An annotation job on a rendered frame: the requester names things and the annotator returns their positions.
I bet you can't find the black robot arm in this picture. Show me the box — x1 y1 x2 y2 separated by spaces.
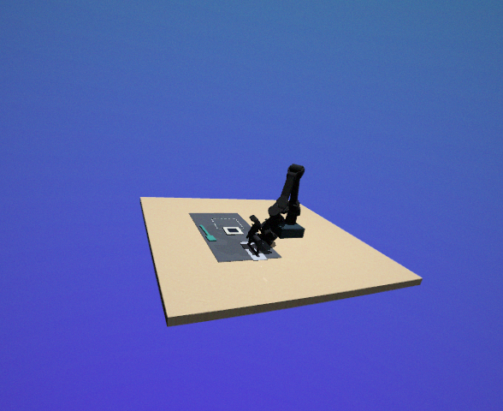
262 164 305 241

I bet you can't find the grey square tile with black square center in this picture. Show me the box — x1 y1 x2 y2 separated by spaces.
222 227 243 235

